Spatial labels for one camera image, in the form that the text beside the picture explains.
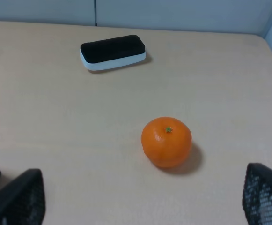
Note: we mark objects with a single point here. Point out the black white board eraser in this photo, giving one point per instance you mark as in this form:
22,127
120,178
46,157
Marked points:
112,53

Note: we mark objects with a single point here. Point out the orange mandarin fruit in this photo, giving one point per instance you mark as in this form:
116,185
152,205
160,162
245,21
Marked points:
166,142

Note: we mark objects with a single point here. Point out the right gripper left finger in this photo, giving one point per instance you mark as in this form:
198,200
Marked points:
22,201

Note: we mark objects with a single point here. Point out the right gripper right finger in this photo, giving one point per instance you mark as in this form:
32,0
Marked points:
257,194

